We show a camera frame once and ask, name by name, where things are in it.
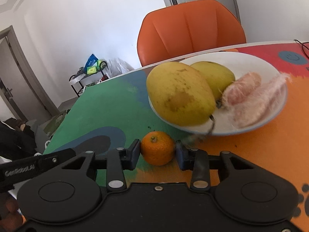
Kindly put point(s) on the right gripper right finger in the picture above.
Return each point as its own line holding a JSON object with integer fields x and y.
{"x": 199, "y": 162}

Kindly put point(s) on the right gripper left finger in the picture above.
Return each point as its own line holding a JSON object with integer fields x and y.
{"x": 116, "y": 161}

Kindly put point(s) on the small orange tangerine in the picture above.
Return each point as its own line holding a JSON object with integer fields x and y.
{"x": 157, "y": 148}

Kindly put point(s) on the large yellow mango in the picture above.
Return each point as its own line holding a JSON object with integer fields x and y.
{"x": 180, "y": 94}

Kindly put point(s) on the peeled pomelo segment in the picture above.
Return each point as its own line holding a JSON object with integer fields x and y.
{"x": 262, "y": 100}
{"x": 239, "y": 90}

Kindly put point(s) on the yellow pear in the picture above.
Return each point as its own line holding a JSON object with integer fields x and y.
{"x": 218, "y": 76}

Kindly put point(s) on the person's left hand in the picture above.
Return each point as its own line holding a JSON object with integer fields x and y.
{"x": 11, "y": 219}

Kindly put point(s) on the white oval bowl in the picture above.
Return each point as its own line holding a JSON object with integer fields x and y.
{"x": 221, "y": 121}

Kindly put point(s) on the black shoe rack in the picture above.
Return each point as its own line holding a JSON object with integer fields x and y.
{"x": 81, "y": 80}

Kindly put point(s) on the white plastic bag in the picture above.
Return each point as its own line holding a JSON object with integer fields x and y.
{"x": 116, "y": 67}

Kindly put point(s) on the green box on rack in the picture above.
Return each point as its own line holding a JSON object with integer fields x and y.
{"x": 91, "y": 70}

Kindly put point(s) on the blue bag on rack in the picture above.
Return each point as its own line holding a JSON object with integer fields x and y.
{"x": 92, "y": 60}

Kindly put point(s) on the orange chair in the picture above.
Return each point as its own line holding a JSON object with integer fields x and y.
{"x": 187, "y": 28}

